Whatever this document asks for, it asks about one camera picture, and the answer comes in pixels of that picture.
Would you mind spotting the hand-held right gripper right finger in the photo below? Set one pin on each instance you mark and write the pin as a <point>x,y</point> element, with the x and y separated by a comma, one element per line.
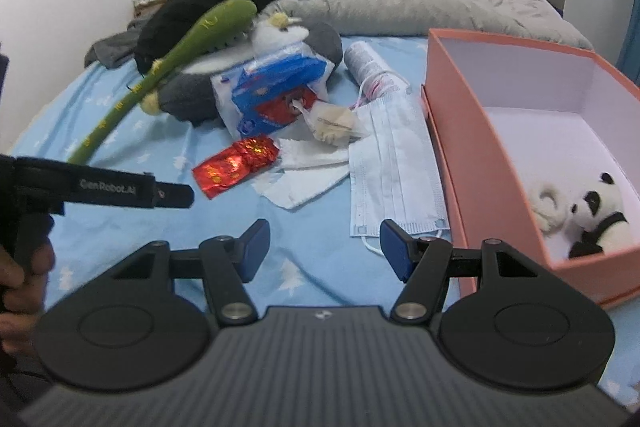
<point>392,252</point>

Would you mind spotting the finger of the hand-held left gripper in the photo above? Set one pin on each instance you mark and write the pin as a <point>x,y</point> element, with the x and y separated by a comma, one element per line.
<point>175,196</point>

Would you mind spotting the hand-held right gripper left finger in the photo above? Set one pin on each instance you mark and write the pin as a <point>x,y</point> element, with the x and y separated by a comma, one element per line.
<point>257,247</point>

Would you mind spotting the blue face mask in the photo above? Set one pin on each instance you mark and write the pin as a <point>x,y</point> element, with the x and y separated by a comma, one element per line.
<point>395,167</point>

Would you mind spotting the pink cardboard box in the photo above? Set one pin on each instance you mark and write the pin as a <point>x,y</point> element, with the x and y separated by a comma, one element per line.
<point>450,132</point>

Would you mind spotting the small clear bag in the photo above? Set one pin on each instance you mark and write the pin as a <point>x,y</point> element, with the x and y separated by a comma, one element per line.
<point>330,122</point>

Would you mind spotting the blue tissue pack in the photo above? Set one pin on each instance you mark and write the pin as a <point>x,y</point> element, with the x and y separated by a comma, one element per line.
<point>275,82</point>

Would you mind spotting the person's left hand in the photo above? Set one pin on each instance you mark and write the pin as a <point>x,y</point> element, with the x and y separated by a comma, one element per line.
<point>35,292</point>

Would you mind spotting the red foil packet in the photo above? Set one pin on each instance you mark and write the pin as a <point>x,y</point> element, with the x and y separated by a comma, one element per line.
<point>225,169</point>

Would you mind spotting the blue starred bed sheet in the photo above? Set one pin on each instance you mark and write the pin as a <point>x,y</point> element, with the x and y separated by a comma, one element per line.
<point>125,232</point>

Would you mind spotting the white tissue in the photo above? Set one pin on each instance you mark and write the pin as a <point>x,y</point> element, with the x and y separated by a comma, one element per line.
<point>300,177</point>

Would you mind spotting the grey cloth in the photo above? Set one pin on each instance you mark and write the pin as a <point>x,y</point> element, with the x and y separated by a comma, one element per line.
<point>110,49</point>

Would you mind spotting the green plush stick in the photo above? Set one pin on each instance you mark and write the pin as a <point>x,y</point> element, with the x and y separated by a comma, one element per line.
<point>185,49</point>

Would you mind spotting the white plush toy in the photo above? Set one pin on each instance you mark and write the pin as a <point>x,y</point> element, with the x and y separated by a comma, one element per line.
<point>547,207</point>

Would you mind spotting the white printed tube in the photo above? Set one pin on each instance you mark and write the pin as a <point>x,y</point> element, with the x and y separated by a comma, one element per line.
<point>367,62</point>

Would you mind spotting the panda plush toy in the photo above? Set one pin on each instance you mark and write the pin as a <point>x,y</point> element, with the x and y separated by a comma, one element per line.
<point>595,207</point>

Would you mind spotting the grey penguin plush toy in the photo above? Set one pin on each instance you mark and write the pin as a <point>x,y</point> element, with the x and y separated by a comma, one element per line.
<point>320,42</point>

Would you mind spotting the blue curtain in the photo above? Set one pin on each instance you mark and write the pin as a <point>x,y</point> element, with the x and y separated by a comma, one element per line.
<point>631,52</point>

